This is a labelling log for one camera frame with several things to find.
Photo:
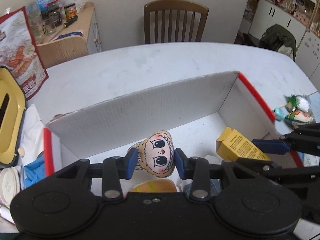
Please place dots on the green white zongzi plush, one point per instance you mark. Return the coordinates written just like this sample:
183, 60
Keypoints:
298, 118

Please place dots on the green jacket on chair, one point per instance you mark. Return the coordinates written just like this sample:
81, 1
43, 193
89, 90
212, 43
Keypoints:
279, 39

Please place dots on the wooden side cabinet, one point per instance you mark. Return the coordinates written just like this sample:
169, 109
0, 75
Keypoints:
79, 39

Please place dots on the yellow small carton box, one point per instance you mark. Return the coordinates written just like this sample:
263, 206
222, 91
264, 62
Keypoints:
232, 145

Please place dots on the white round lid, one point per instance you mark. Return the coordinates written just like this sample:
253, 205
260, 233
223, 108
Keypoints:
10, 185

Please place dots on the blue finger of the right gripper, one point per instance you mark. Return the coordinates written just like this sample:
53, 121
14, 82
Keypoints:
303, 138
273, 171

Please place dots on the bag of white beads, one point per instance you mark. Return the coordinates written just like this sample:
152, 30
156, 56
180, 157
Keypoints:
297, 103

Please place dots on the teal oval case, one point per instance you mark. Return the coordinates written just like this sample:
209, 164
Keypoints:
279, 114

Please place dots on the doll face plush pouch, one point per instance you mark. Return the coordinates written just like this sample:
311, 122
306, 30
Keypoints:
156, 154

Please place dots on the blue rubber glove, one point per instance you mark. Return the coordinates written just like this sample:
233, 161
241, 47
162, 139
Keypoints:
32, 173

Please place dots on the white wall cabinet unit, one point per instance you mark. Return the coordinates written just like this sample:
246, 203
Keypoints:
300, 17

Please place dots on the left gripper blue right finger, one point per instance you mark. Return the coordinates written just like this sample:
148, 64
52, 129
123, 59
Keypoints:
196, 169

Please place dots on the yellow tissue box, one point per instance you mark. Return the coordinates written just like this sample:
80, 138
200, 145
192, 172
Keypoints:
12, 117

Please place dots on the red white snack bag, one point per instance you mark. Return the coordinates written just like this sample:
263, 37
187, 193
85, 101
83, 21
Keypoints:
19, 53

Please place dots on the brown wooden chair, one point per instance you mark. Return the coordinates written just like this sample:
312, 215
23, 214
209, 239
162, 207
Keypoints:
174, 21

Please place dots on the blue globe toy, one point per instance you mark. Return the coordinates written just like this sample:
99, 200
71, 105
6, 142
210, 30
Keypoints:
43, 4

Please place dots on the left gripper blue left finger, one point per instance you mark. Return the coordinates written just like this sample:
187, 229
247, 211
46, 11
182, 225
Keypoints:
113, 170

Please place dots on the red and white cardboard box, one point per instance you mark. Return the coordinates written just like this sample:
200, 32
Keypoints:
194, 111

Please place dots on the yellow pig plush toy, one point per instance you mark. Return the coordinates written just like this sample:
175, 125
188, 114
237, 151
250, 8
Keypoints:
155, 186

